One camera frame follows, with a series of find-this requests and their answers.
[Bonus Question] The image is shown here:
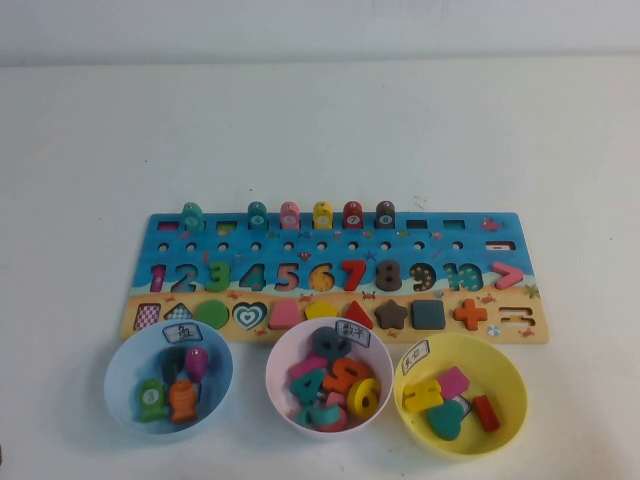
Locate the dark grey number nine piece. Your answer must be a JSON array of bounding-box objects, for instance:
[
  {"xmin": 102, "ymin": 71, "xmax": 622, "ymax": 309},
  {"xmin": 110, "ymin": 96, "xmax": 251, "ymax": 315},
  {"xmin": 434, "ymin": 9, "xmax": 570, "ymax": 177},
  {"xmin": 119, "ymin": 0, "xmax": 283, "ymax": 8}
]
[{"xmin": 310, "ymin": 325, "xmax": 351, "ymax": 360}]

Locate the colourful wooden puzzle board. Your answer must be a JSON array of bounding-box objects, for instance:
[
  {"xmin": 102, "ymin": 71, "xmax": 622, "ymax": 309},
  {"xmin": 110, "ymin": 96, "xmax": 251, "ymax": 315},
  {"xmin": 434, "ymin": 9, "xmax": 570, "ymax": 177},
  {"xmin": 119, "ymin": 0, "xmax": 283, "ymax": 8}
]
[{"xmin": 118, "ymin": 211, "xmax": 551, "ymax": 346}]

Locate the yellow fish piece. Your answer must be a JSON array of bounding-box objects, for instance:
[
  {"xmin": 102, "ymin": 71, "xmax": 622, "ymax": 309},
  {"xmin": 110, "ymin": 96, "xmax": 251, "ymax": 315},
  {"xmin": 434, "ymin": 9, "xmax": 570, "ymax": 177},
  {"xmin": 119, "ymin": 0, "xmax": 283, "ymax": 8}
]
[{"xmin": 312, "ymin": 200, "xmax": 335, "ymax": 231}]

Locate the pink fish piece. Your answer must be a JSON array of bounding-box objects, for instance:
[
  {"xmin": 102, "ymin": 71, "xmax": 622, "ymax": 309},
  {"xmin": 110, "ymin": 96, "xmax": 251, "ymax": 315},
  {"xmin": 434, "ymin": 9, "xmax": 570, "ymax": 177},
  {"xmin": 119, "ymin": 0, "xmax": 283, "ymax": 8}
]
[{"xmin": 279, "ymin": 200, "xmax": 302, "ymax": 231}]

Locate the red fish piece numbered seven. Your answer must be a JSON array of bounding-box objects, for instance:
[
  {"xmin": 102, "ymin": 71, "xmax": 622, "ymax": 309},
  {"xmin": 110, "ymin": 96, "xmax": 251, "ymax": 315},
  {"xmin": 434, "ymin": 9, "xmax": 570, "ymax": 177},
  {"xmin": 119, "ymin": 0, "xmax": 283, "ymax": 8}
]
[{"xmin": 342, "ymin": 200, "xmax": 366, "ymax": 231}]

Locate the red number seven piece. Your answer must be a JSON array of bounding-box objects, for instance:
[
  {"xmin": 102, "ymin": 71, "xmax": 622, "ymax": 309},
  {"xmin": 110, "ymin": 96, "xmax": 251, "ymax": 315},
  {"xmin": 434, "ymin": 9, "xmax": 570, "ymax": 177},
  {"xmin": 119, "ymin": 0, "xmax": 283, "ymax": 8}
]
[{"xmin": 341, "ymin": 259, "xmax": 370, "ymax": 292}]

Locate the teal fish piece numbered four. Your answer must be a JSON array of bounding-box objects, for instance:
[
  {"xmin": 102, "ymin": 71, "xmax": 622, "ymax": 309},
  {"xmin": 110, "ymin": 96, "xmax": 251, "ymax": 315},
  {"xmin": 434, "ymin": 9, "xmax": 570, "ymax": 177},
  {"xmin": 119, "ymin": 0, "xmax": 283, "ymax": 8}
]
[{"xmin": 247, "ymin": 200, "xmax": 270, "ymax": 230}]

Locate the brown fish piece numbered eight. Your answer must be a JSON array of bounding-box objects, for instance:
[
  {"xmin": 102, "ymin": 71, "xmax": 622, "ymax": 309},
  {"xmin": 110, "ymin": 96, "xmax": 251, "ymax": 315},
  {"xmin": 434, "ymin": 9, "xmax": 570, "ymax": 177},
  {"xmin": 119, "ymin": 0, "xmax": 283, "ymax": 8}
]
[{"xmin": 374, "ymin": 200, "xmax": 398, "ymax": 231}]

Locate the yellow pentagon piece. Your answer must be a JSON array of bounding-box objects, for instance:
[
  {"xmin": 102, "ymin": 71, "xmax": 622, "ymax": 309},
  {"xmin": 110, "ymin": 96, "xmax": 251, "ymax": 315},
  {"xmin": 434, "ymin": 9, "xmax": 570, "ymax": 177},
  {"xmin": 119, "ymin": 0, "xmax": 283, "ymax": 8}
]
[{"xmin": 304, "ymin": 299, "xmax": 344, "ymax": 322}]

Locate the brown number eight piece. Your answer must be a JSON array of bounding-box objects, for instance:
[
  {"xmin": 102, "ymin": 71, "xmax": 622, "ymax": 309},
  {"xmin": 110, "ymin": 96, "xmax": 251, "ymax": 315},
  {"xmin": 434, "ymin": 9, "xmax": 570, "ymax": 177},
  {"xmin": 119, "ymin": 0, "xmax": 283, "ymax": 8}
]
[{"xmin": 375, "ymin": 260, "xmax": 406, "ymax": 293}]

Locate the red triangle piece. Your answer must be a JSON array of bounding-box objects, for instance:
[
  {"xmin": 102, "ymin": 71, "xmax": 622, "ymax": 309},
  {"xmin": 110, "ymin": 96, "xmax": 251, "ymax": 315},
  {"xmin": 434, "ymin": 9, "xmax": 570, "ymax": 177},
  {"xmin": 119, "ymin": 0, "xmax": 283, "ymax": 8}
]
[{"xmin": 344, "ymin": 299, "xmax": 375, "ymax": 326}]

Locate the pink trapezoid piece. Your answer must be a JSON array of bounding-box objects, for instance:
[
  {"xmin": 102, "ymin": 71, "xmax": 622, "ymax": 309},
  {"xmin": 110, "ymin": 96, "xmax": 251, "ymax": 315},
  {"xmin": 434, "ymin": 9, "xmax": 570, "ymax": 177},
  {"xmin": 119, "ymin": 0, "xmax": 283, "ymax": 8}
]
[{"xmin": 268, "ymin": 299, "xmax": 301, "ymax": 330}]

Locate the paper label on pink bowl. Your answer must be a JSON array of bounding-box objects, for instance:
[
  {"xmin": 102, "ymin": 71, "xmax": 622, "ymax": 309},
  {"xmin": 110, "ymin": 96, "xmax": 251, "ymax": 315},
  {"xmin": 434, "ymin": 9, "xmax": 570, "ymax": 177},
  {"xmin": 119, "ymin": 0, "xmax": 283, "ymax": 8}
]
[{"xmin": 337, "ymin": 318, "xmax": 372, "ymax": 346}]

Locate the brown star piece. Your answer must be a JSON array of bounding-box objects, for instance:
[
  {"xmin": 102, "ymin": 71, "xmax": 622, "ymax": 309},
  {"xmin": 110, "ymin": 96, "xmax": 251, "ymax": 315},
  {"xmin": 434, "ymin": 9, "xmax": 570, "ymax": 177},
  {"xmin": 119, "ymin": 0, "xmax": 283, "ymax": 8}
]
[{"xmin": 374, "ymin": 299, "xmax": 412, "ymax": 330}]

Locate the green number three piece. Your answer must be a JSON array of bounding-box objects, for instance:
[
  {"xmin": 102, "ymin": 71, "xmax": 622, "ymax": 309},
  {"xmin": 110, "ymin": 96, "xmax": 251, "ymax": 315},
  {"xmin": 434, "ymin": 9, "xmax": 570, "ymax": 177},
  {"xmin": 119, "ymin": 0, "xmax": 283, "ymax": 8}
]
[{"xmin": 204, "ymin": 260, "xmax": 232, "ymax": 293}]

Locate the green circle piece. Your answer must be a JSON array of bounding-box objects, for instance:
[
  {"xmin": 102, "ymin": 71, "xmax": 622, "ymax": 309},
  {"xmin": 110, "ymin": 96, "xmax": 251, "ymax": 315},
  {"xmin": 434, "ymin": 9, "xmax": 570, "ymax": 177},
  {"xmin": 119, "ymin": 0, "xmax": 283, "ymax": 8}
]
[{"xmin": 195, "ymin": 298, "xmax": 232, "ymax": 330}]

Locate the light teal fish piece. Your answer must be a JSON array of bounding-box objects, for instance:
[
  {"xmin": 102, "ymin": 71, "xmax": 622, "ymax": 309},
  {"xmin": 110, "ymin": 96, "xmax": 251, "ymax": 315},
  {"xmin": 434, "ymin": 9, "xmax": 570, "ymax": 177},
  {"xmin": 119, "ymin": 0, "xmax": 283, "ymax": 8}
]
[{"xmin": 180, "ymin": 200, "xmax": 204, "ymax": 230}]

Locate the dark grey square piece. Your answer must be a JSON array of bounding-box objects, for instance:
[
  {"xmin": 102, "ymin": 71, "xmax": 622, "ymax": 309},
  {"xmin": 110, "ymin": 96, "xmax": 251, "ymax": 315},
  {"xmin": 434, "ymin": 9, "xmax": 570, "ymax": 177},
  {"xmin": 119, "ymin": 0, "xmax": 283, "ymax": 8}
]
[{"xmin": 411, "ymin": 298, "xmax": 447, "ymax": 331}]

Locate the magenta number one piece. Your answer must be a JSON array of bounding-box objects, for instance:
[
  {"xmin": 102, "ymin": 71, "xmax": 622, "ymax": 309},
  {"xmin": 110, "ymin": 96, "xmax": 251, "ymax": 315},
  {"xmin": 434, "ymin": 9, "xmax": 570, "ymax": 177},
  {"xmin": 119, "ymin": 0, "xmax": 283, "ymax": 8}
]
[{"xmin": 288, "ymin": 357, "xmax": 329, "ymax": 384}]

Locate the pink plastic bowl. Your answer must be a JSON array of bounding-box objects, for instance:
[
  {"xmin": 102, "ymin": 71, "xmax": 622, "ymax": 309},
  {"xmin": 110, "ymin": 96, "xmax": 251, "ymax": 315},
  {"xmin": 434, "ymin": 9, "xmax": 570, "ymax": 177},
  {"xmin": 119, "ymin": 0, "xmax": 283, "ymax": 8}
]
[{"xmin": 264, "ymin": 319, "xmax": 395, "ymax": 444}]

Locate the teal number four piece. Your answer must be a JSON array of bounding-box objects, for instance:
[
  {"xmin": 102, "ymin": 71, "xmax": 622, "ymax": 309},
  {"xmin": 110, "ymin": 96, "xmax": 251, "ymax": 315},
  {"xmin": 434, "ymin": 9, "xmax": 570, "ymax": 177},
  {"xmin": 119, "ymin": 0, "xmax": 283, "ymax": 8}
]
[{"xmin": 287, "ymin": 369, "xmax": 334, "ymax": 409}]

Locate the paper label on yellow bowl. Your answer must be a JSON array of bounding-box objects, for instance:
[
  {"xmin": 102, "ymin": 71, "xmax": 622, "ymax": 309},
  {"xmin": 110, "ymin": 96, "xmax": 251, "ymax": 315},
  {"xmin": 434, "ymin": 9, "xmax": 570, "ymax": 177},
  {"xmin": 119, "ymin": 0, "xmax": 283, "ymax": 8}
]
[{"xmin": 401, "ymin": 339, "xmax": 432, "ymax": 374}]

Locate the yellow number six piece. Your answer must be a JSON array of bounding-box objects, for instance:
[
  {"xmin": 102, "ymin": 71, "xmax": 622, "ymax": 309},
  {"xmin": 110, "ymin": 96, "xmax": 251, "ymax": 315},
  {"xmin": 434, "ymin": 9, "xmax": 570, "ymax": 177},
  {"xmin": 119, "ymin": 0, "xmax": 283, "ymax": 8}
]
[{"xmin": 347, "ymin": 377, "xmax": 384, "ymax": 416}]

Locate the paper label on blue bowl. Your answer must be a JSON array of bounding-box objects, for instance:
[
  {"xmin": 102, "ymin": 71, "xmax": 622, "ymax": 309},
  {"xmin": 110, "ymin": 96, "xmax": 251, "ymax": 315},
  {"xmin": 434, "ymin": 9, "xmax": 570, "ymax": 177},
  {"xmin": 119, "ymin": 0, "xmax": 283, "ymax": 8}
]
[{"xmin": 160, "ymin": 321, "xmax": 205, "ymax": 345}]

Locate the orange plus sign piece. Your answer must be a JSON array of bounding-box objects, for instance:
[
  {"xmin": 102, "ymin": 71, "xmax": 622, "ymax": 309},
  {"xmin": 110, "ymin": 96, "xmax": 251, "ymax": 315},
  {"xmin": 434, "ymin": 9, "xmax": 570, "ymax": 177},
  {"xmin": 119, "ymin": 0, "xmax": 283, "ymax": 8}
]
[{"xmin": 452, "ymin": 298, "xmax": 489, "ymax": 332}]

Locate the purple fish piece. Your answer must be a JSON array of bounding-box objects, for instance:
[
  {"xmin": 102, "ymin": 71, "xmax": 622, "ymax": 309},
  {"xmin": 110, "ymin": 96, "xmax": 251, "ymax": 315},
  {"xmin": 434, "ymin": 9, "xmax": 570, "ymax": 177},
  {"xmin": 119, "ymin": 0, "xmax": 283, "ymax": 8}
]
[{"xmin": 183, "ymin": 345, "xmax": 210, "ymax": 382}]

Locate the teal number two piece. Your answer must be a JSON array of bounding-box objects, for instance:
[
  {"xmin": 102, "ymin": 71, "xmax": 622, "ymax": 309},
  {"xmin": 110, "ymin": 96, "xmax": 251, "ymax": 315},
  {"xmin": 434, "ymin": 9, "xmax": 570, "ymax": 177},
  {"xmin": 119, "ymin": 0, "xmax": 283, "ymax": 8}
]
[{"xmin": 294, "ymin": 403, "xmax": 346, "ymax": 427}]

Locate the yellow equals sign piece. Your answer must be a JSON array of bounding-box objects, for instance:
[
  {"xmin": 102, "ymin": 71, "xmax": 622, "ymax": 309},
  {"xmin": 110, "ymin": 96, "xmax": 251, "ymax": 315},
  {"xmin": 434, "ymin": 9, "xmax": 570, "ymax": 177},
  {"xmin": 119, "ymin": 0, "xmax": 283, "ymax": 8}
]
[{"xmin": 402, "ymin": 378, "xmax": 445, "ymax": 414}]

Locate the pink greater-than sign piece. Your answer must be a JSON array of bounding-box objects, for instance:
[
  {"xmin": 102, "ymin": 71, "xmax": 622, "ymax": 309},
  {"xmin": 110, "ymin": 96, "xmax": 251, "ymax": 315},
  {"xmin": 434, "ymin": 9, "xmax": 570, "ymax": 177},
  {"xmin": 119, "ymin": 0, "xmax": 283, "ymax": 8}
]
[{"xmin": 493, "ymin": 261, "xmax": 526, "ymax": 290}]

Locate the dark grey fish piece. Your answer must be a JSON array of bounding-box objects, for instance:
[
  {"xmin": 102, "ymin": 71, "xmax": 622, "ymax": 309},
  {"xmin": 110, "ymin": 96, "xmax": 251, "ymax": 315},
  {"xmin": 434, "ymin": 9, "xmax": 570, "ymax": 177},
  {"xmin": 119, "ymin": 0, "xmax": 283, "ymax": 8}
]
[{"xmin": 160, "ymin": 345, "xmax": 189, "ymax": 384}]

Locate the magenta rectangle piece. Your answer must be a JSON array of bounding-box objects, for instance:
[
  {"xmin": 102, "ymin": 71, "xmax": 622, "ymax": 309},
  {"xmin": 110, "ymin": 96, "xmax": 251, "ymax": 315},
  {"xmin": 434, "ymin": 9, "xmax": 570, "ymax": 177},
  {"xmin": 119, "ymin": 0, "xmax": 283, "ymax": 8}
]
[{"xmin": 435, "ymin": 365, "xmax": 472, "ymax": 399}]

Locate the orange fish piece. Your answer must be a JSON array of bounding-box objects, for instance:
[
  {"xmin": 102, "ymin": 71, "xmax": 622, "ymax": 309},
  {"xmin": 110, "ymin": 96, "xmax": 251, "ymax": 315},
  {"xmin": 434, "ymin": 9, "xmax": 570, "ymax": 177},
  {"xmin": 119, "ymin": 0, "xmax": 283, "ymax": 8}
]
[{"xmin": 167, "ymin": 378, "xmax": 200, "ymax": 425}]

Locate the teal heart piece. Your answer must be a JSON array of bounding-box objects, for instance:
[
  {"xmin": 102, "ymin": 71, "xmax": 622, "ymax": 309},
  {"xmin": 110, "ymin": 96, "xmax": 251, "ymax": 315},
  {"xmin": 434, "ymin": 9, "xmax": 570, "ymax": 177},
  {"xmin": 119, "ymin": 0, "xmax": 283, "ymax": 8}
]
[{"xmin": 425, "ymin": 399, "xmax": 466, "ymax": 442}]

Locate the yellow plastic bowl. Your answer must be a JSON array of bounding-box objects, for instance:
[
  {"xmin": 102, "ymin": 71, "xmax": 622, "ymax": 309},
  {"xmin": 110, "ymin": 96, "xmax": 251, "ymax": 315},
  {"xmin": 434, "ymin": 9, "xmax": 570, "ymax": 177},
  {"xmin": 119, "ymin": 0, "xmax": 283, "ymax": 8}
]
[{"xmin": 393, "ymin": 333, "xmax": 529, "ymax": 457}]

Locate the green fish piece numbered three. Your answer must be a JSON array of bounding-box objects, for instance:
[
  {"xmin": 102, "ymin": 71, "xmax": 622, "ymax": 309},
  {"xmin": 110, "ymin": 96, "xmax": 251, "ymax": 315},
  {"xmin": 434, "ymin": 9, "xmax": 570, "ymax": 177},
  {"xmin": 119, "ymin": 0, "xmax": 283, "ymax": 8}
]
[{"xmin": 132, "ymin": 379, "xmax": 167, "ymax": 422}]

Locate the red minus sign piece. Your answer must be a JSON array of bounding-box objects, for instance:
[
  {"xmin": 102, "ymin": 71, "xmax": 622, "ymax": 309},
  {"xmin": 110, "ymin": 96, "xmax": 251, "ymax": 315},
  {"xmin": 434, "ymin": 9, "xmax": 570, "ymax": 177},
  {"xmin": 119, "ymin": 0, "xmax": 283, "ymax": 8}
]
[{"xmin": 471, "ymin": 394, "xmax": 502, "ymax": 432}]

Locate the light blue plastic bowl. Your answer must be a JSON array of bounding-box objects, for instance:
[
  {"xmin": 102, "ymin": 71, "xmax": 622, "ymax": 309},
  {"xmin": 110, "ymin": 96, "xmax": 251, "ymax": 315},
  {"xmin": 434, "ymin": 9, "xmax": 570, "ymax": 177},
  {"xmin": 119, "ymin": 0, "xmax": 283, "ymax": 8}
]
[{"xmin": 103, "ymin": 327, "xmax": 235, "ymax": 435}]

